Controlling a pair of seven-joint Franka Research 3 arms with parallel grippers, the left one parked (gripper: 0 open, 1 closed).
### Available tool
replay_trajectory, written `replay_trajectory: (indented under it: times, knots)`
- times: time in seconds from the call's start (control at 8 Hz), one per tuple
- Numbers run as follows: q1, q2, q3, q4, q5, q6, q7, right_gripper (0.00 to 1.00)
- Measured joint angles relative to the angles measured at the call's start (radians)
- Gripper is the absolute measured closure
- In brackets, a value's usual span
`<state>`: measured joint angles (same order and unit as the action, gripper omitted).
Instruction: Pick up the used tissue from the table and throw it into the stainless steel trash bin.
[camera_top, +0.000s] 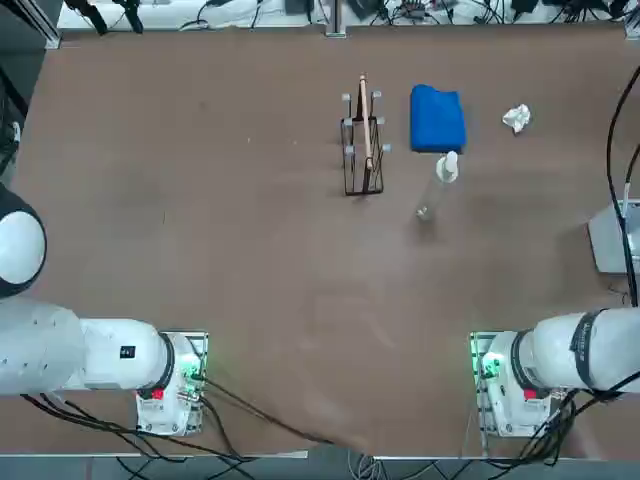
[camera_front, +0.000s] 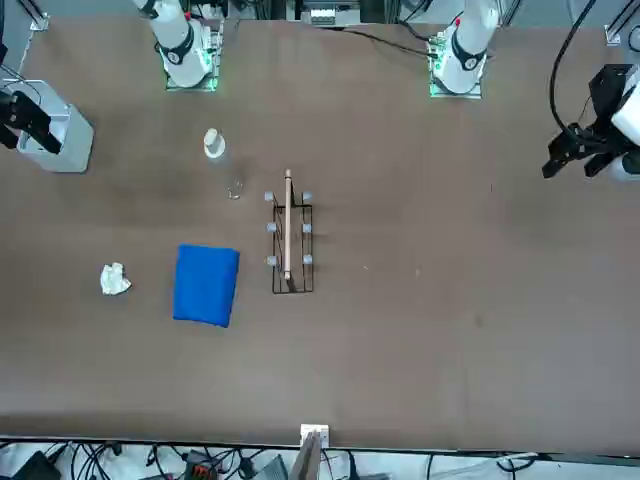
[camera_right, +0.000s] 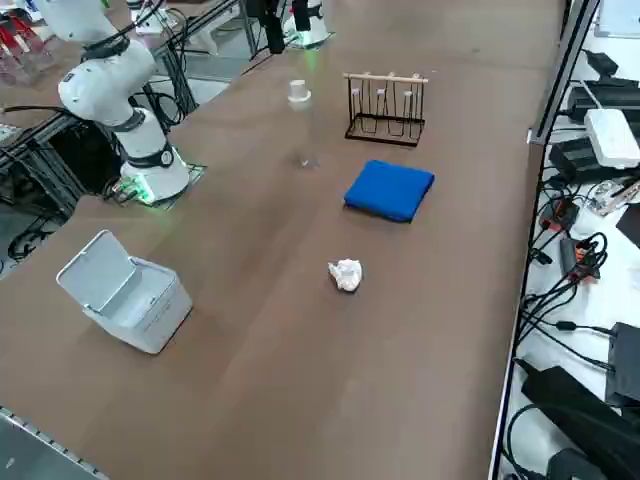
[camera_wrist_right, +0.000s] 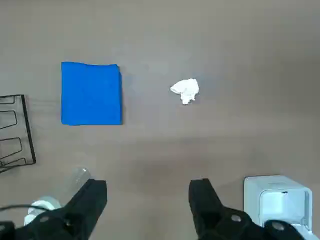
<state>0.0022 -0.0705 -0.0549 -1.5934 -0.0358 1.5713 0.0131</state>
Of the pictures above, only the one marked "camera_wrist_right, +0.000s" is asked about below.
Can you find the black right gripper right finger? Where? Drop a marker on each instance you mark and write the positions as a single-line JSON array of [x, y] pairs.
[[207, 200]]

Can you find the folded blue cloth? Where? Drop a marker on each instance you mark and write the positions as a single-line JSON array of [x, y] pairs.
[[91, 93]]

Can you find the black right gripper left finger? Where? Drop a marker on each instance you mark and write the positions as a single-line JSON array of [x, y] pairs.
[[82, 200]]

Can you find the clear bottle with white pump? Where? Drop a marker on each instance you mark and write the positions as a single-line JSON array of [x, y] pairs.
[[80, 174]]

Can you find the white trash bin with lid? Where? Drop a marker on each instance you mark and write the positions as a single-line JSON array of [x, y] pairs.
[[252, 197]]

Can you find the white tissue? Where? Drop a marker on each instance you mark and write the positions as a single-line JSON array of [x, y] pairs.
[[186, 88]]

